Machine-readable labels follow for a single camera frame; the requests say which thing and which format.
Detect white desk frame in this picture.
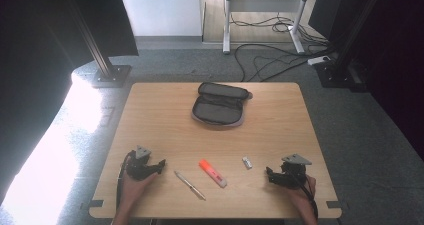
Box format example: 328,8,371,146
222,0,313,55

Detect orange highlighter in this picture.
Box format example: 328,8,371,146
198,158,229,189

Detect dark curtain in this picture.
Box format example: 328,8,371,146
0,0,140,206
308,0,424,163

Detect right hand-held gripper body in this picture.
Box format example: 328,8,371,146
279,153,313,190

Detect person's left hand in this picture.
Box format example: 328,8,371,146
117,172,160,213

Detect person's right hand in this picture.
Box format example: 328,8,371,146
285,174,318,217

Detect black metal stand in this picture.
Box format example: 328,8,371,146
314,0,388,90
65,0,133,89

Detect left hand-held gripper cable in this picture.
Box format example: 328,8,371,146
115,150,134,210

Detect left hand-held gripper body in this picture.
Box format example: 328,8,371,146
125,145,158,182

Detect grey pencil case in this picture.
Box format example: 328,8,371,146
191,81,254,128

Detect black floor cables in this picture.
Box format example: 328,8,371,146
229,0,338,83

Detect silver pen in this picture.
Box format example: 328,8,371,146
173,170,207,201

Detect white power strip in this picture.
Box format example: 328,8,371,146
306,55,332,67

